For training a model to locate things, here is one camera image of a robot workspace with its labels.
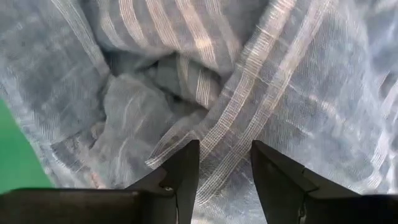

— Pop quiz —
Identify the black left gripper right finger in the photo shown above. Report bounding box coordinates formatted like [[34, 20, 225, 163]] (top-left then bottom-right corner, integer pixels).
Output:
[[250, 139, 398, 224]]

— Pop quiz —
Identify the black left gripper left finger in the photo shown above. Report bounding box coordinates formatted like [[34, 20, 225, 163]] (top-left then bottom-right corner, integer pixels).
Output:
[[0, 139, 200, 224]]

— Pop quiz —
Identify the blue patterned garment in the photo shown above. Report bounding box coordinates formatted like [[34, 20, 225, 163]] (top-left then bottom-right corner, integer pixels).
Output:
[[0, 0, 398, 224]]

